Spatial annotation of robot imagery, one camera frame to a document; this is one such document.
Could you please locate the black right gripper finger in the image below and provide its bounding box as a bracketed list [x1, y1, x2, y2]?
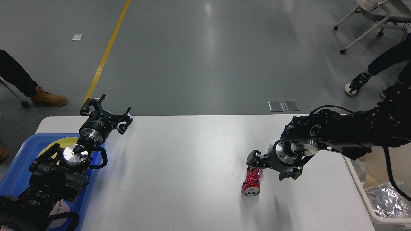
[279, 166, 303, 180]
[246, 150, 266, 168]

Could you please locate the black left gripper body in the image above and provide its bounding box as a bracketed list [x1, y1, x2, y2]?
[78, 113, 114, 145]

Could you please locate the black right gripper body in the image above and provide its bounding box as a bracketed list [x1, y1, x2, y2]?
[263, 141, 309, 172]

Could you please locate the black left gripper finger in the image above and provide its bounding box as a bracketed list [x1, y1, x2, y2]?
[109, 107, 133, 135]
[79, 94, 106, 117]

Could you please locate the crushed red soda can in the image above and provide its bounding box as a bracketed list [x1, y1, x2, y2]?
[241, 166, 263, 196]

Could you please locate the yellow plate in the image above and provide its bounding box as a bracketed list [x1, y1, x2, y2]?
[37, 137, 79, 158]

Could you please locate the aluminium foil piece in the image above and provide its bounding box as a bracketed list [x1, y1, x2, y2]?
[351, 159, 368, 185]

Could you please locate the aluminium foil tray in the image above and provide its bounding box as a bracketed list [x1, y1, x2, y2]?
[364, 182, 410, 218]

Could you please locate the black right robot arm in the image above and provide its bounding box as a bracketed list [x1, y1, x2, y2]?
[246, 88, 411, 200]

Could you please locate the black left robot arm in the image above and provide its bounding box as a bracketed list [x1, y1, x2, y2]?
[1, 95, 133, 231]

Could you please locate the left floor outlet cover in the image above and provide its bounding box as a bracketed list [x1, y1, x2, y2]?
[268, 101, 284, 112]

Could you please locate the floor outlet cover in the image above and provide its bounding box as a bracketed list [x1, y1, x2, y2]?
[268, 101, 284, 112]
[285, 100, 301, 111]

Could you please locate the right floor outlet cover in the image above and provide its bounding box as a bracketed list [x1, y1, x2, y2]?
[285, 100, 301, 111]

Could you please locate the tan work boot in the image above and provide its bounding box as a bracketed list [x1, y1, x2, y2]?
[30, 85, 68, 107]

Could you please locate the grey chair leg caster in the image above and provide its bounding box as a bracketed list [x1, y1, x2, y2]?
[0, 79, 30, 108]

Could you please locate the beige plastic bin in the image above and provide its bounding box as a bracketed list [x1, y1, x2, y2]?
[343, 145, 411, 231]

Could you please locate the pink mug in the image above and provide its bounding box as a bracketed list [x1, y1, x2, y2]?
[48, 200, 70, 229]

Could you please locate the black trouser leg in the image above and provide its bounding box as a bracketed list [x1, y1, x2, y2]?
[0, 50, 38, 97]

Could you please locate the blue plastic tray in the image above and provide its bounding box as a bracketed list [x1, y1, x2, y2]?
[0, 133, 98, 231]

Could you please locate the black green sneaker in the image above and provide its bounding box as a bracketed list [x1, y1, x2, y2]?
[344, 72, 372, 97]

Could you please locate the seated person black shoe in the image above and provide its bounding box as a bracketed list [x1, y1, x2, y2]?
[381, 83, 404, 98]

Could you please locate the white office chair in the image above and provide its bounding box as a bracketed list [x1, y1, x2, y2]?
[333, 0, 411, 55]

